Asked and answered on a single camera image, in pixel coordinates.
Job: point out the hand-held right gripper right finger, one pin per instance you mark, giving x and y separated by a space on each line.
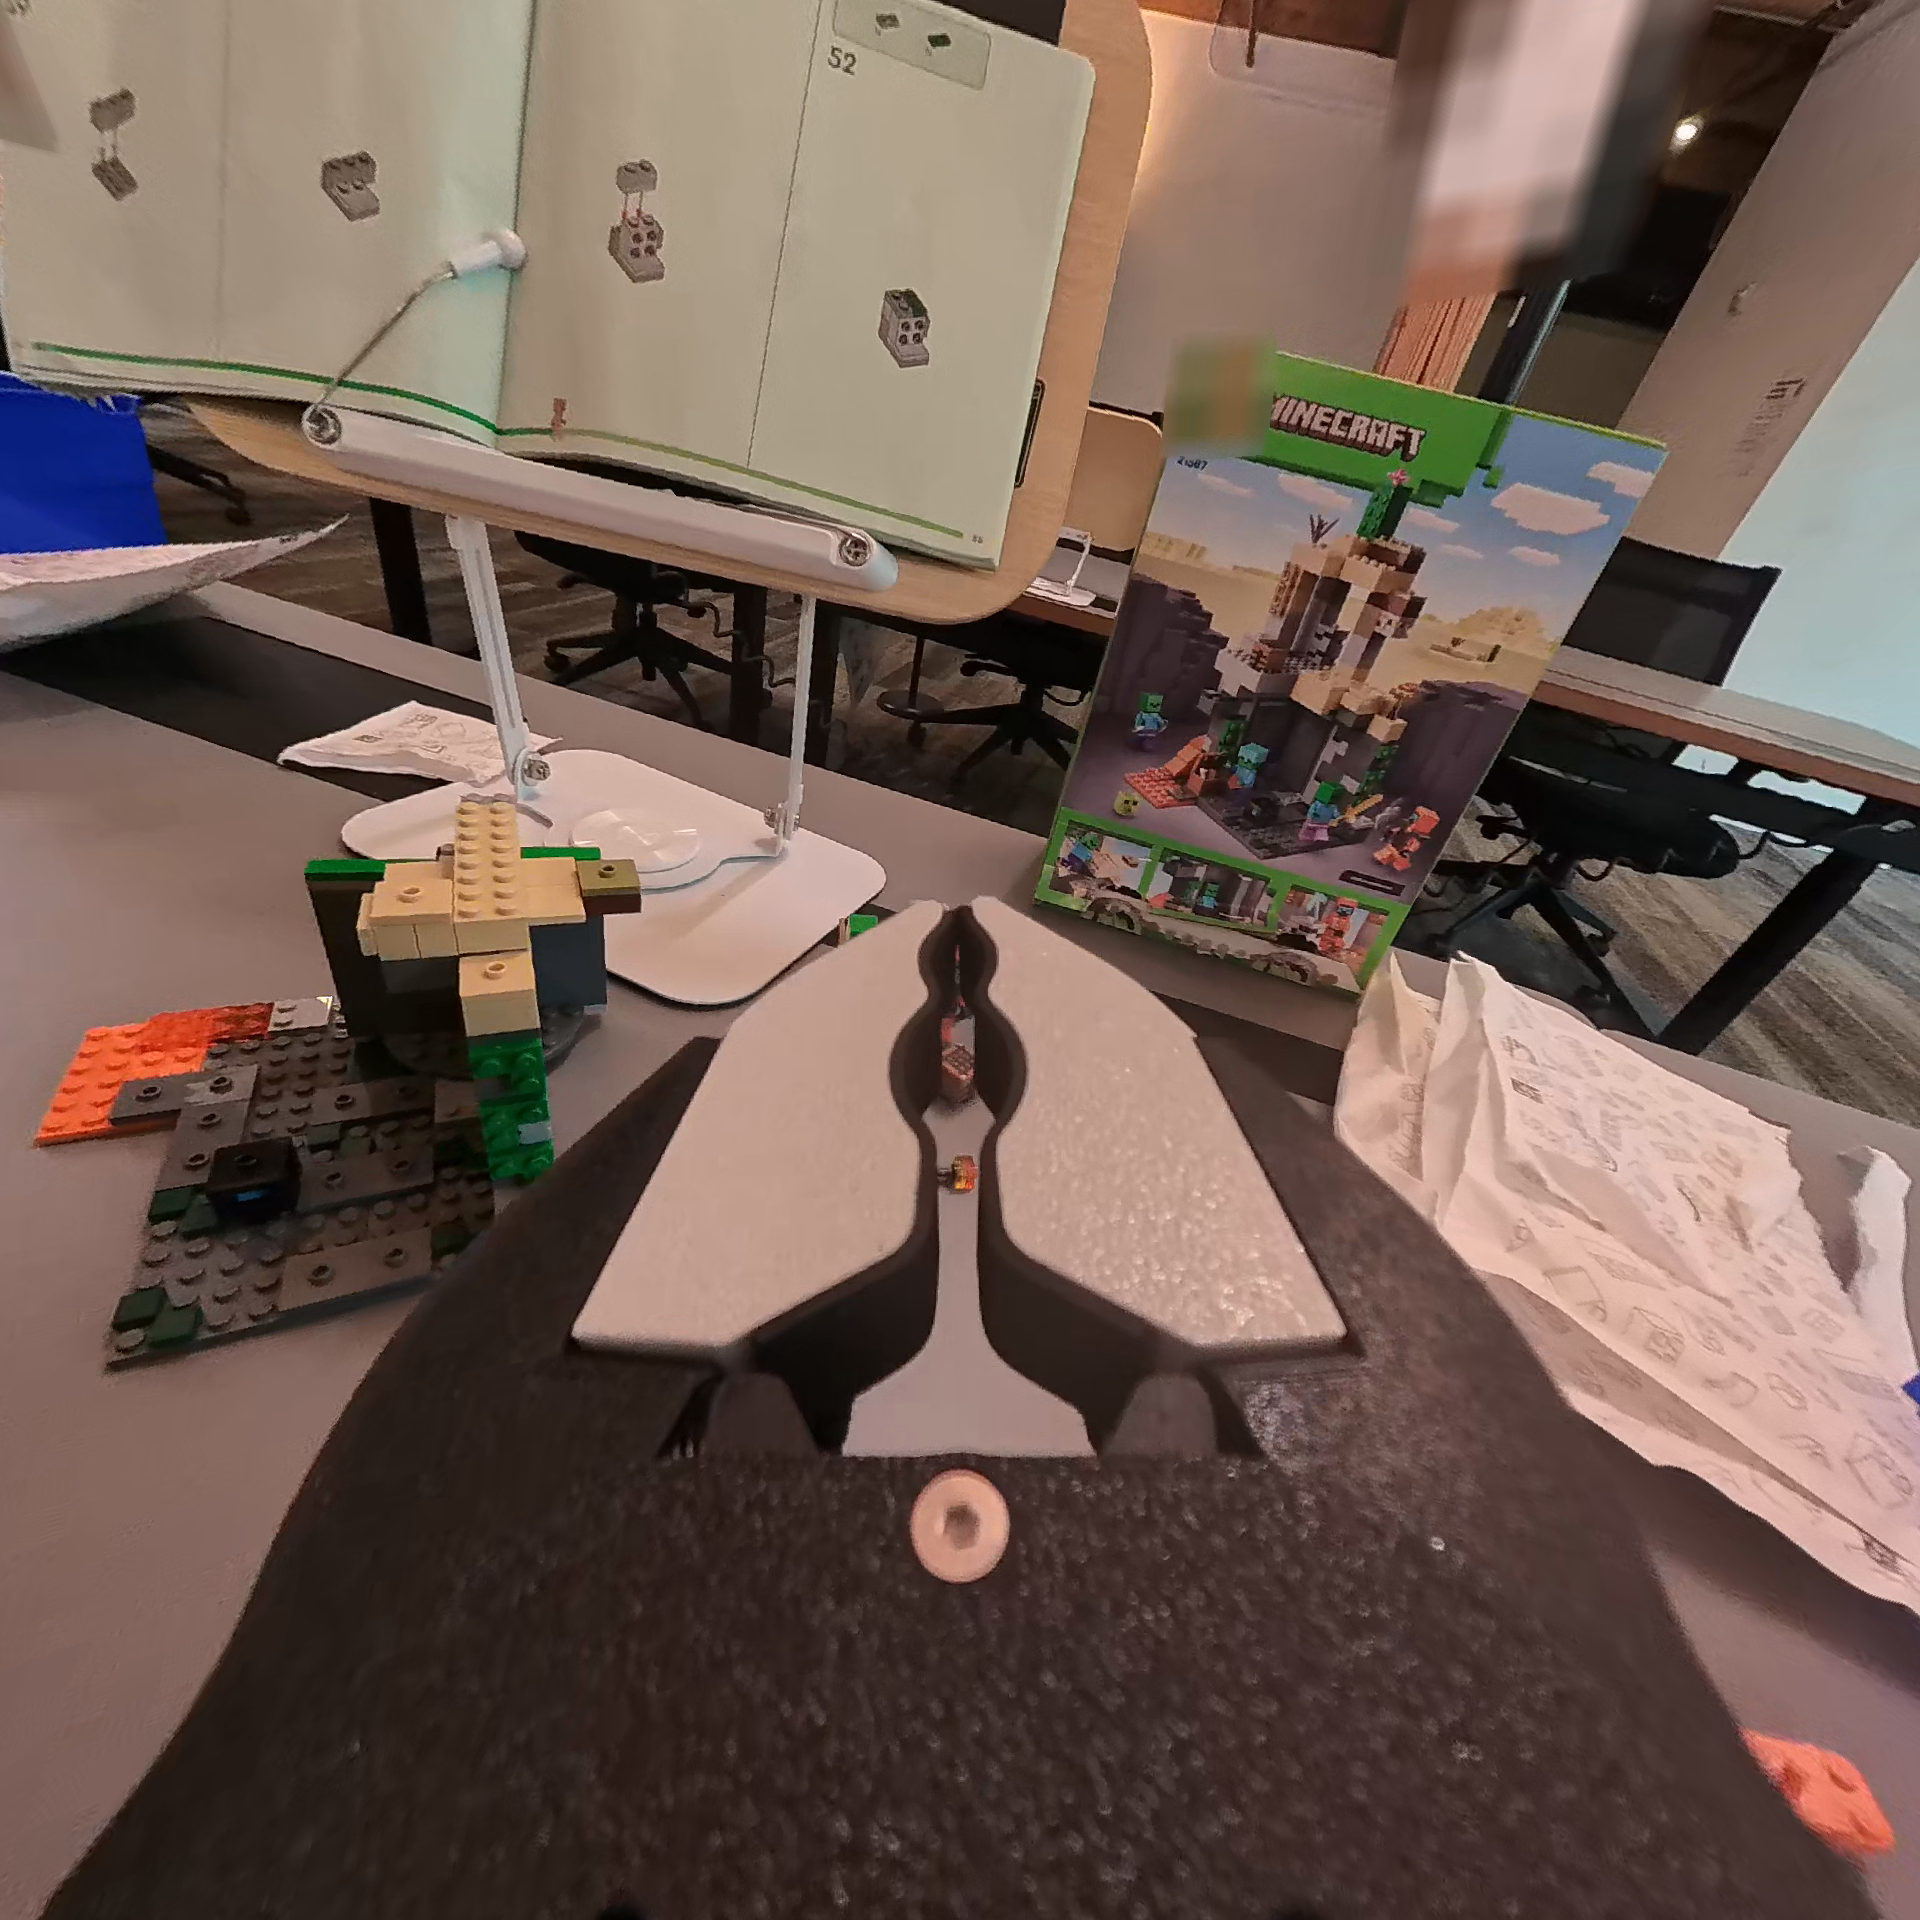
1139 1170

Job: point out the small brown toy piece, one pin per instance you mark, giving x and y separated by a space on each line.
956 1072

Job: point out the black office chair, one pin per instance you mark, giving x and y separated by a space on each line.
1020 701
645 599
1680 614

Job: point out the green toy brick set box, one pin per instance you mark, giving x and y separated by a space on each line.
1352 672

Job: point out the pale green instruction booklet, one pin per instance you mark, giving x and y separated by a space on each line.
675 373

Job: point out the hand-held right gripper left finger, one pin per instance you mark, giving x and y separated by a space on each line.
777 1170

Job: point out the grey office desk black legs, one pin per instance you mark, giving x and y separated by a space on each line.
1722 701

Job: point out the orange toy plate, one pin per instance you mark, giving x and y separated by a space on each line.
1821 1794

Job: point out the torn white printed paper bag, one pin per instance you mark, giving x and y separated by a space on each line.
1572 1200

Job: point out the small orange black toy piece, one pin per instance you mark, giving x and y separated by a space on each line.
964 1170

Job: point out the blue plastic bin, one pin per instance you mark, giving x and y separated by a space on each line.
75 463

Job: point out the toy brick tower build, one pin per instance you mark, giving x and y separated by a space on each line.
298 1200

